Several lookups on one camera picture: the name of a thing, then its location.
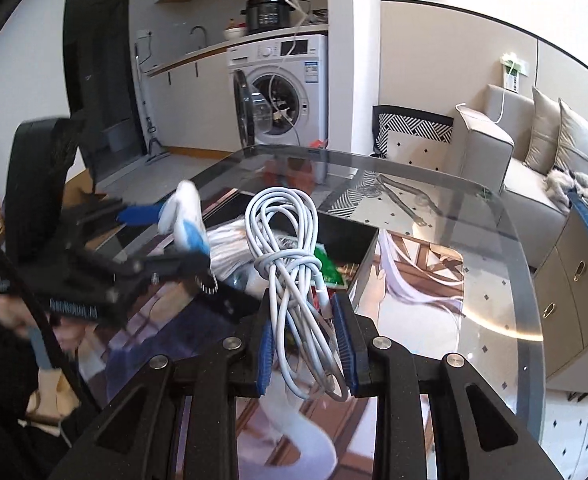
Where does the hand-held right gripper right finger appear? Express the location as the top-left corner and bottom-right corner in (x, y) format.
(331, 292), (550, 480)

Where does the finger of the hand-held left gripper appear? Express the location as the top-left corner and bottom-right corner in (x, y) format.
(66, 195), (167, 233)
(124, 250), (212, 286)

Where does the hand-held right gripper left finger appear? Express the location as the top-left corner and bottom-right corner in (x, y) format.
(48, 290), (279, 480)

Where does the white and blue plush toy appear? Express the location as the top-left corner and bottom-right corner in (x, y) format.
(159, 180), (212, 256)

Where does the white cable bundle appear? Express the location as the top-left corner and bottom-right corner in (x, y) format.
(206, 225), (261, 288)

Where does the green and white packet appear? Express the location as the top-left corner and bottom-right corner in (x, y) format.
(314, 242), (349, 288)

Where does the black cardboard box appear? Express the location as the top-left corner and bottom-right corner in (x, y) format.
(194, 187), (381, 322)

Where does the grey cable bundle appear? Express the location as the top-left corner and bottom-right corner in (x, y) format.
(244, 187), (349, 403)

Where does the person's left hand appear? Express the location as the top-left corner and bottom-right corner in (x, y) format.
(0, 295), (82, 356)

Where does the grey bucket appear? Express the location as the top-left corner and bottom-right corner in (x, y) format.
(101, 120), (134, 153)

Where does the flat mop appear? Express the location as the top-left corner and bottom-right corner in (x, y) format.
(134, 42), (172, 163)

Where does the dark door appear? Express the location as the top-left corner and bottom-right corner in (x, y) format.
(64, 0), (139, 181)

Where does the kitchen counter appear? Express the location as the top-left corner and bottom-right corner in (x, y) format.
(146, 35), (235, 153)

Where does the white washing machine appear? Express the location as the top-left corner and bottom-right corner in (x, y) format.
(225, 34), (329, 151)

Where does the beige cabinet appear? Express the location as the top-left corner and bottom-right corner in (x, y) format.
(529, 205), (588, 396)

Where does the black pressure cooker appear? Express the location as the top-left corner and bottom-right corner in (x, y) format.
(241, 0), (295, 33)

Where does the beige sofa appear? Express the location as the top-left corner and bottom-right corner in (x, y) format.
(454, 82), (588, 271)

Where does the grey fur throw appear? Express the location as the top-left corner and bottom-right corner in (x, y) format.
(545, 169), (588, 208)

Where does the beige cushion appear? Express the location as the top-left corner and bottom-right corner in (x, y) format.
(524, 85), (562, 173)

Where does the grey cushion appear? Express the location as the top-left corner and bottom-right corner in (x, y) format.
(554, 97), (588, 186)

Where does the metal table frame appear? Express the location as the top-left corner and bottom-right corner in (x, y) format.
(369, 172), (439, 226)

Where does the white power cable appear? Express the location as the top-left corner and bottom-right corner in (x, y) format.
(269, 0), (312, 131)

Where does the white charging cable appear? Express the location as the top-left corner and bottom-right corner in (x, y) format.
(455, 72), (515, 123)

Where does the wall outlet with charger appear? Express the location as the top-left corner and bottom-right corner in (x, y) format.
(499, 52), (532, 92)

